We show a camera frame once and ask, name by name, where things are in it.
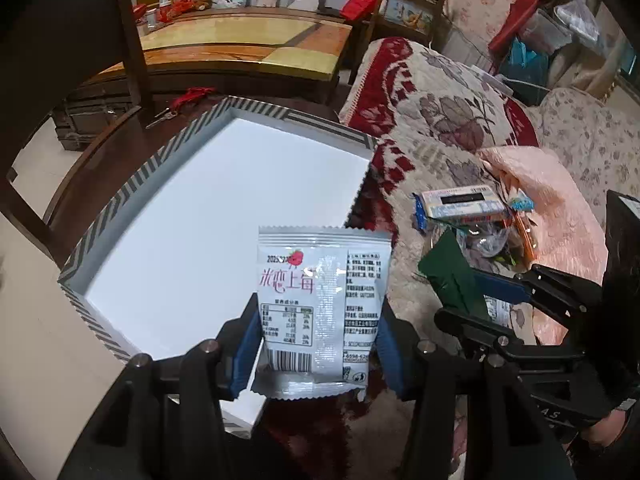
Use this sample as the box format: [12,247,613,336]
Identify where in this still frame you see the person's right hand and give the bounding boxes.
[580,401,639,453]

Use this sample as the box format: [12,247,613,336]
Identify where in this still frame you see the blue candy packet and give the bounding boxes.
[506,190,535,212]

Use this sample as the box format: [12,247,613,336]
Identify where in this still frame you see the pink quilted cloth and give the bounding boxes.
[478,145,609,346]

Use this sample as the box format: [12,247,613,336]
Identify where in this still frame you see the wooden coffee table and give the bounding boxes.
[51,9,352,151]

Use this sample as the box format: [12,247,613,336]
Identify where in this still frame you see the white boxed snack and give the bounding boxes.
[413,184,506,232]

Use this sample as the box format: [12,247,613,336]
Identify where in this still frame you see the white strawberry snack packet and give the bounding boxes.
[252,226,392,400]

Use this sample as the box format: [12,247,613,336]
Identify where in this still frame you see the red plush toy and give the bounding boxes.
[156,0,198,24]

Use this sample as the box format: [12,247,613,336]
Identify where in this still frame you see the dark wooden chair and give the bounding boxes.
[0,0,156,266]

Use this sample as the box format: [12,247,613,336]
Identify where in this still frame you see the red gift bag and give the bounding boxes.
[340,0,376,23]

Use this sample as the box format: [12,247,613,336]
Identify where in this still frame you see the red tassel keychain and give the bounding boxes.
[146,87,216,129]

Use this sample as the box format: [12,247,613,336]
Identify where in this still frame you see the wooden side shelf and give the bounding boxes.
[360,0,446,51]

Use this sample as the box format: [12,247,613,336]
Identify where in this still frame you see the teal bag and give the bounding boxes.
[499,38,549,104]

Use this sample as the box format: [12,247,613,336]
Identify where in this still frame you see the red floral blanket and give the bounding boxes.
[338,36,542,480]

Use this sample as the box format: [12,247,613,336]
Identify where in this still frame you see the white striped storage box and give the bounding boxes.
[58,96,375,438]

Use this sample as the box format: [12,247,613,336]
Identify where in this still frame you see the floral sofa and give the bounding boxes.
[444,0,639,221]

